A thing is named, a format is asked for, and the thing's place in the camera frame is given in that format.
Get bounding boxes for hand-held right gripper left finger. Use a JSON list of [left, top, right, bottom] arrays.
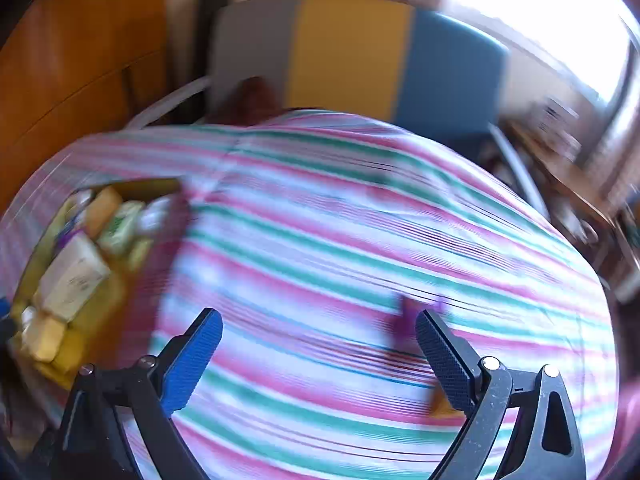
[[52, 307, 224, 480]]

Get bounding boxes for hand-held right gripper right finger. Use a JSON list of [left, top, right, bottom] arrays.
[[415, 309, 586, 480]]

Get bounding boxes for small bun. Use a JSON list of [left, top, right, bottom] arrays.
[[22, 310, 68, 363]]

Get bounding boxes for beige carton box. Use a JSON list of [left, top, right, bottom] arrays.
[[32, 235, 112, 321]]

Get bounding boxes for gold tin box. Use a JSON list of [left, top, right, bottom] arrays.
[[10, 177, 186, 391]]

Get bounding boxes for green yellow snack packet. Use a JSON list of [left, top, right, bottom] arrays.
[[97, 200, 146, 256]]

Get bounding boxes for large yellow sponge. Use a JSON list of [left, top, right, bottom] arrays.
[[85, 186, 123, 236]]

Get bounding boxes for blue tissue pack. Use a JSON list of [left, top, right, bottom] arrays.
[[140, 195, 173, 236]]

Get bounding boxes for striped tablecloth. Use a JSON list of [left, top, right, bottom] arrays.
[[0, 107, 621, 480]]

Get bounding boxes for wooden side table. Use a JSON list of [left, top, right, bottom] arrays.
[[505, 120, 621, 231]]

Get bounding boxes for wooden wardrobe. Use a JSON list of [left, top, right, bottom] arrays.
[[0, 0, 173, 211]]

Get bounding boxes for dark red cloth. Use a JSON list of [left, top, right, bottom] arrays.
[[220, 77, 281, 126]]

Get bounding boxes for white printed carton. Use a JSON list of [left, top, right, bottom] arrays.
[[532, 95, 581, 136]]

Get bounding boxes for grey yellow blue chair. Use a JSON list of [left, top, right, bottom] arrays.
[[125, 0, 548, 216]]

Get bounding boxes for black rolled mat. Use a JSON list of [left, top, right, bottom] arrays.
[[192, 0, 236, 86]]

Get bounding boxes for window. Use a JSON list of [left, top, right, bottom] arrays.
[[442, 0, 636, 106]]

